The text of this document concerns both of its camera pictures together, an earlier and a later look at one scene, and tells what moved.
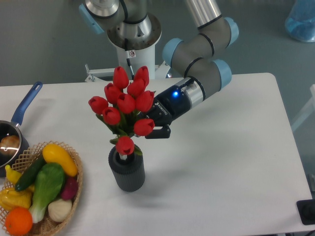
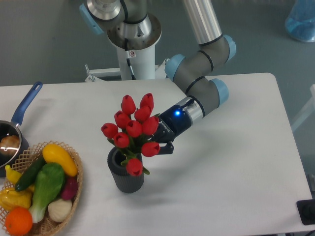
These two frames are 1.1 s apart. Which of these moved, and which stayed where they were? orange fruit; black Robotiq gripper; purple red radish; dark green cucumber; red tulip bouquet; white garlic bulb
Moved: black Robotiq gripper; red tulip bouquet
Stayed: purple red radish; dark green cucumber; white garlic bulb; orange fruit
